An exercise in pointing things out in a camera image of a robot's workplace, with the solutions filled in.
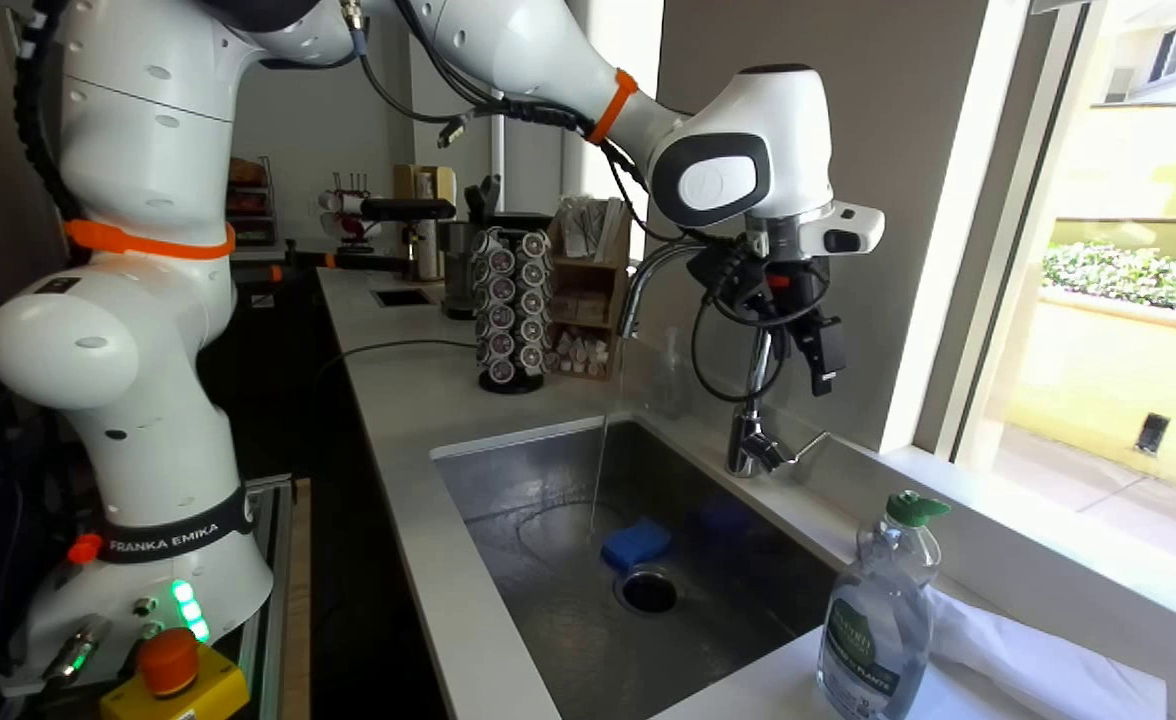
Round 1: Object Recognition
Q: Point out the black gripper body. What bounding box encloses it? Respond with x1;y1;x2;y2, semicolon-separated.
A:
688;244;835;337

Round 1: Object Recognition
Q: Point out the chrome gooseneck kitchen faucet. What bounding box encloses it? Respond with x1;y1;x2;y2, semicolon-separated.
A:
615;235;835;479

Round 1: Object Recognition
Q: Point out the wooden organizer rack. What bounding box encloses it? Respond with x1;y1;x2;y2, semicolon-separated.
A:
546;197;637;386

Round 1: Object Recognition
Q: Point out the coffee pod carousel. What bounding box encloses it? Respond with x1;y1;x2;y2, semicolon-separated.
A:
467;229;561;399

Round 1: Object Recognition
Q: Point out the blue sponge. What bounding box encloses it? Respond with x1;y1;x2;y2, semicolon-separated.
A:
594;516;680;581

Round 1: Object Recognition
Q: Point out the clear dish soap bottle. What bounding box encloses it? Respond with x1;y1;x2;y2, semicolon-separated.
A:
814;487;955;720

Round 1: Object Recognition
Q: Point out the round sink drain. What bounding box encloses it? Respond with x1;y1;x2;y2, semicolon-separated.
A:
615;570;684;617

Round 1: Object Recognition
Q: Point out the dark coffee machine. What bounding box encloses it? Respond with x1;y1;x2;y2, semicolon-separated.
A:
436;173;561;326

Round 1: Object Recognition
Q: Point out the stainless steel sink basin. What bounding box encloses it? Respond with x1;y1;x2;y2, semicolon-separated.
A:
428;411;860;720

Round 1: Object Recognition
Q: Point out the black flat device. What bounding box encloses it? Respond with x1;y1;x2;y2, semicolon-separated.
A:
372;286;436;313

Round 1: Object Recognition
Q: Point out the white cloth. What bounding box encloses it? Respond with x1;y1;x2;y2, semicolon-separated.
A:
924;586;1172;720

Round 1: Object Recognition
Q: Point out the yellow emergency stop button box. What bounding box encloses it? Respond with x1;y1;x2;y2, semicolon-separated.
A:
94;630;253;720

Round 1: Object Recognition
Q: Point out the white window frame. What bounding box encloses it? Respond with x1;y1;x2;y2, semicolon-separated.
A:
877;0;1098;466

